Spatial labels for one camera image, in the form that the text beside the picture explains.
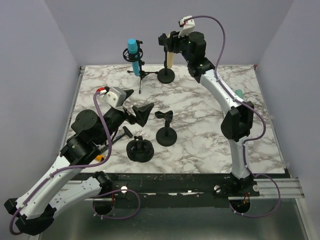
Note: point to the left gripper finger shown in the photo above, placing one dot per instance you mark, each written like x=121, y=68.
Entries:
x=142, y=113
x=127, y=94

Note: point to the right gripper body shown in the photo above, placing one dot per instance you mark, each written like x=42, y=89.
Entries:
x=181, y=43

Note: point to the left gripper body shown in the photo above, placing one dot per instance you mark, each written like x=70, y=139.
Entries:
x=132, y=121

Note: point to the beige microphone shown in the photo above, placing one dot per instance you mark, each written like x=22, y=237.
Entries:
x=169, y=56

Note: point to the black shock-mount round stand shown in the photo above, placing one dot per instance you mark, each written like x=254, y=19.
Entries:
x=140, y=150

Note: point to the tall black clip stand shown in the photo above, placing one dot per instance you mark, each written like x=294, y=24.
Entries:
x=165, y=75

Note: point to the short black clip stand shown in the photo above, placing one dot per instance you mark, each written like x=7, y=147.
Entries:
x=166, y=136

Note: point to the mint green microphone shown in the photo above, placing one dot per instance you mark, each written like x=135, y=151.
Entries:
x=240, y=93

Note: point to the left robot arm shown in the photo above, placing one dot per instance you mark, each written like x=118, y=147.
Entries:
x=89, y=147

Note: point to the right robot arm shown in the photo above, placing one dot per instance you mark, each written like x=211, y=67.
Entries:
x=238, y=117

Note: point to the blue microphone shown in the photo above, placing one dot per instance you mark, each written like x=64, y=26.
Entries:
x=132, y=47

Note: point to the orange yellow tool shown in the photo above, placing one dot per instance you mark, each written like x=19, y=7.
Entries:
x=100, y=158

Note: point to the black t-handle tool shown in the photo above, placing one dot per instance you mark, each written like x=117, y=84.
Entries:
x=126, y=132

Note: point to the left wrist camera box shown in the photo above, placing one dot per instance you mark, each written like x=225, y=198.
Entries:
x=115, y=97

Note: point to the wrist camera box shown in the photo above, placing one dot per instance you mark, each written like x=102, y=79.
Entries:
x=187, y=25
x=115, y=97

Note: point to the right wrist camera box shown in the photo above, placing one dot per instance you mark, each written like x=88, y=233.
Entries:
x=187, y=25

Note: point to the black tripod shock-mount stand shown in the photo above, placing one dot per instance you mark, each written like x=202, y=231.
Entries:
x=142, y=73

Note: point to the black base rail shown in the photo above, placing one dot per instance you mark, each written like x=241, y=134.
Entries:
x=185, y=190

